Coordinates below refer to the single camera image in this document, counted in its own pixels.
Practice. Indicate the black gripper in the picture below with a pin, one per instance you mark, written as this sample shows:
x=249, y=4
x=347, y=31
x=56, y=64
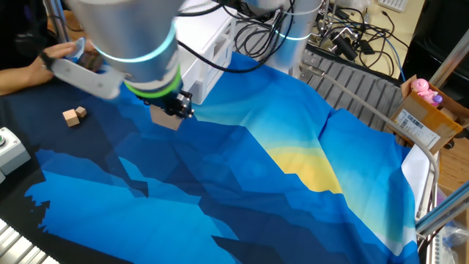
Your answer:
x=161, y=102

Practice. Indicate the large wooden cube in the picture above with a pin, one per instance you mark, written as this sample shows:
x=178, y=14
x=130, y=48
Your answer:
x=165, y=120

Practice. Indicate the dark smartphone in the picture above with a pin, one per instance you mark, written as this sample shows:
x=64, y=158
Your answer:
x=89, y=62

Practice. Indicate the person's right forearm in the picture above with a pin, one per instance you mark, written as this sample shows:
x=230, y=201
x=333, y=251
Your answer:
x=14, y=81

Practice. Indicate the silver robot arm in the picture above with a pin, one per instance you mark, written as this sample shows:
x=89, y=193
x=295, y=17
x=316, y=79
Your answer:
x=124, y=29

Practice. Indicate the white drawer cabinet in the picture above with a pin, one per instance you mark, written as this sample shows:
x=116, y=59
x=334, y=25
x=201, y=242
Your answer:
x=205, y=22

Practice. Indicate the person's left hand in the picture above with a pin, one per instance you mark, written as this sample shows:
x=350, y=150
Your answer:
x=62, y=50

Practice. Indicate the person's right hand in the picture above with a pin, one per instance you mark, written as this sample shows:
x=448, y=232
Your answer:
x=41, y=71

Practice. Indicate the small wooden cube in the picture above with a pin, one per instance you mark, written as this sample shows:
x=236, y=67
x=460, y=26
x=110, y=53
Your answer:
x=81, y=111

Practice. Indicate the medium wooden cube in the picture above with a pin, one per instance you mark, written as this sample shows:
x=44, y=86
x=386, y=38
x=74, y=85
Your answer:
x=71, y=118

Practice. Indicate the blue printed tablecloth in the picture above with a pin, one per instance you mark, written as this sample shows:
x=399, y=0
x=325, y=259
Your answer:
x=256, y=205

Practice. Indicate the grey green-button box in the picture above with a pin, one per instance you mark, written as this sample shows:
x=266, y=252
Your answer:
x=12, y=154

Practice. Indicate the white keyboard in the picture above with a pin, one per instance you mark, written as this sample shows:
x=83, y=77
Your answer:
x=394, y=4

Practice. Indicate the pink plastic toy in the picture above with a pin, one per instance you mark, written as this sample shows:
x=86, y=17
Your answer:
x=421, y=88

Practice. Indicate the labelled open cardboard box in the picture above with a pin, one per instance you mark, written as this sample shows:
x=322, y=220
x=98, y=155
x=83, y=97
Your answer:
x=427, y=117

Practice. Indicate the small purple toy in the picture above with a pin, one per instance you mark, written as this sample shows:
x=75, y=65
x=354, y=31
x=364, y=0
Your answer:
x=437, y=99

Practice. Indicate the blue-edged aluminium beam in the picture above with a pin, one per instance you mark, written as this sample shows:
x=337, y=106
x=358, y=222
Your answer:
x=443, y=212

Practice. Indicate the clear plastic bag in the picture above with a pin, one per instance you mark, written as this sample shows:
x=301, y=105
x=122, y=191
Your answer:
x=456, y=238

